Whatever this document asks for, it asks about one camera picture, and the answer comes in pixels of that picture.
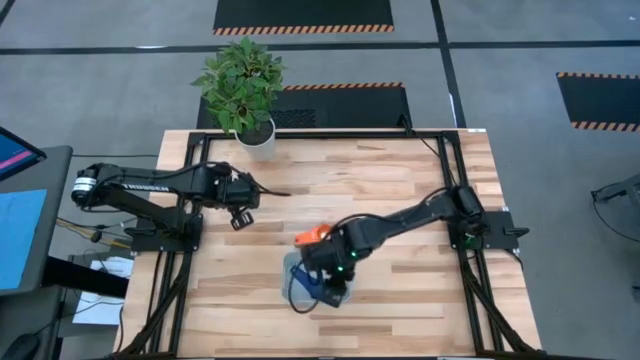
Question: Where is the black aluminium table frame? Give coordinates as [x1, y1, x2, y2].
[112, 130, 549, 360]

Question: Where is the orange measuring cup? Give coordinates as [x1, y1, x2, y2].
[294, 223, 333, 248]

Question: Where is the computer monitor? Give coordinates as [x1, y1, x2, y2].
[0, 126, 48, 182]

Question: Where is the white plant pot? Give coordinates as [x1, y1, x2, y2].
[233, 118, 277, 164]

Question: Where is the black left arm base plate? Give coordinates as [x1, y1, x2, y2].
[124, 213, 204, 253]

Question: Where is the bundle of coloured cables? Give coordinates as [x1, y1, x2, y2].
[55, 215, 134, 250]

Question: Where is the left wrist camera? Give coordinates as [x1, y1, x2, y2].
[228, 208, 255, 232]

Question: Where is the blue paper sheet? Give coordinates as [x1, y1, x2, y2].
[0, 188, 48, 291]

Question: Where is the grey plastic basket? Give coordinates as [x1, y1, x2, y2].
[281, 249, 357, 309]

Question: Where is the white paper sheet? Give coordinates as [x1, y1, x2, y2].
[72, 255, 134, 326]

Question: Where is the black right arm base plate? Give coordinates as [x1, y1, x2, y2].
[447, 209, 530, 251]

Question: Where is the green leafy plant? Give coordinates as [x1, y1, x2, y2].
[191, 35, 287, 135]

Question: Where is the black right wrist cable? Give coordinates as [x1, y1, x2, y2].
[286, 277, 321, 315]

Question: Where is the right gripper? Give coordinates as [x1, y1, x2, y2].
[299, 232, 357, 289]

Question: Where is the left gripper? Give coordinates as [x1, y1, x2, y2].
[213, 167, 292, 210]

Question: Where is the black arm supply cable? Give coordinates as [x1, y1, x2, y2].
[417, 134, 459, 190]

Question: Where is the grey desk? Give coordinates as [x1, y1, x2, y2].
[0, 145, 74, 297]

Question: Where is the black hazard-striped floor mat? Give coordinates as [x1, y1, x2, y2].
[555, 73, 640, 134]
[196, 82, 413, 130]
[213, 0, 395, 36]

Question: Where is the black desk foot bar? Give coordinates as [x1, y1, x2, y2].
[42, 255, 129, 299]

